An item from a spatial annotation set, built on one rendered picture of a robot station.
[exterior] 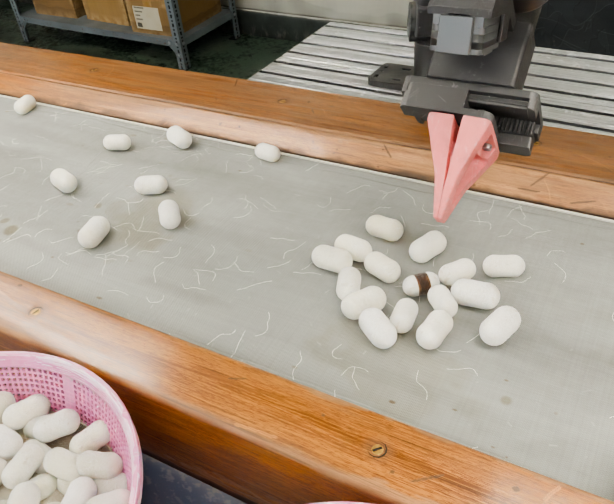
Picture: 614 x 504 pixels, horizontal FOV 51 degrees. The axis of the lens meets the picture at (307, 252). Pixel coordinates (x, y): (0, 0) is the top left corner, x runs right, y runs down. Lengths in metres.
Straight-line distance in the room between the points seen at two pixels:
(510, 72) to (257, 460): 0.32
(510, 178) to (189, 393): 0.38
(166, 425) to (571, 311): 0.32
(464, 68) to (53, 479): 0.41
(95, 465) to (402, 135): 0.45
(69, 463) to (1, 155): 0.50
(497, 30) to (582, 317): 0.23
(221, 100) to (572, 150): 0.41
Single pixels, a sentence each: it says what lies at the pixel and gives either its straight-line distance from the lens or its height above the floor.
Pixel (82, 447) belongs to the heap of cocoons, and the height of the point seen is 0.74.
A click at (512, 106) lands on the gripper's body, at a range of 0.50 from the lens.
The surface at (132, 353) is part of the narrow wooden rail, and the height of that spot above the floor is 0.76.
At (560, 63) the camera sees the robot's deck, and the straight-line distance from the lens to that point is 1.14.
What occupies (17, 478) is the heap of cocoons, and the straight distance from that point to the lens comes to 0.50.
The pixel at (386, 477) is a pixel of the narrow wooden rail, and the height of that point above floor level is 0.76.
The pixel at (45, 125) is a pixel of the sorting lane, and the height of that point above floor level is 0.74.
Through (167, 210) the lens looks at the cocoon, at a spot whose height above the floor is 0.76.
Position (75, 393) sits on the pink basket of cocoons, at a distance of 0.51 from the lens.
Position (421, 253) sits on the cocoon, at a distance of 0.56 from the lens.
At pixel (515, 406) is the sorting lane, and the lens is 0.48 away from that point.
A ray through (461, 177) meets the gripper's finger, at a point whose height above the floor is 0.84.
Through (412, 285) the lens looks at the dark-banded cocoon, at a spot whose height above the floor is 0.76.
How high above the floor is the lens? 1.11
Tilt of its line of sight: 39 degrees down
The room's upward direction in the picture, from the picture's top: 6 degrees counter-clockwise
